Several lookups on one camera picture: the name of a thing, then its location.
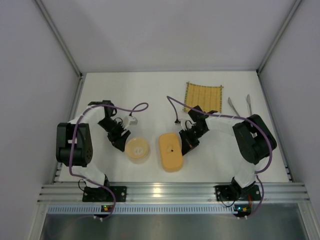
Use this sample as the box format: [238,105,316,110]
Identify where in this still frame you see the oblong tan box lid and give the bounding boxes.
[158,132,184,162]

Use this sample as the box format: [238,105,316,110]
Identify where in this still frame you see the round tan lid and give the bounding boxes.
[124,137,150,155]

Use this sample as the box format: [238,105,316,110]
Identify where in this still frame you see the bamboo sushi mat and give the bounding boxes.
[184,82,224,113]

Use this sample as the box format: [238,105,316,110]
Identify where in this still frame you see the metal tongs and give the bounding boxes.
[227,94,253,117]

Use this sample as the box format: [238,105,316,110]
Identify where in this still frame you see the oblong tan lunch box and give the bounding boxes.
[161,161,184,173]

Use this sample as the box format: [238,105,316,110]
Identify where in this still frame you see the round steel container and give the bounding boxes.
[126,151,150,165]

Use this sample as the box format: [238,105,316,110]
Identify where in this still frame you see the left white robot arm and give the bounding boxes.
[55,100,136,189]

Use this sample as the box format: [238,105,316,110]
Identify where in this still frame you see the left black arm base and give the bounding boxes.
[82,186,127,203]

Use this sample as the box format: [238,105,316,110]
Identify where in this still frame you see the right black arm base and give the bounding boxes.
[214,184,262,202]

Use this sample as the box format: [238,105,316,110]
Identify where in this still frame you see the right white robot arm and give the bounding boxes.
[179,105,277,202]

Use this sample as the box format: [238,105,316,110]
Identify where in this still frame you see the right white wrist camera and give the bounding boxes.
[174,119,193,130]

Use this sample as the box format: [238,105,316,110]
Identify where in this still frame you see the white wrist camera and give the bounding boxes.
[174,119,193,130]
[122,115,138,129]

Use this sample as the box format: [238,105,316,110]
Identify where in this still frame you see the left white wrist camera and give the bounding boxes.
[122,115,138,129]

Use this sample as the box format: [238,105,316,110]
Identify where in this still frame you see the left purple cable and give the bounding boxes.
[68,101,149,221]

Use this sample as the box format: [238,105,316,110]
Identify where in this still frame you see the aluminium mounting rail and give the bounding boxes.
[37,182,310,204]

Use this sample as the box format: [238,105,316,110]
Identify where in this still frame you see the grey slotted cable duct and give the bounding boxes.
[47,204,249,215]

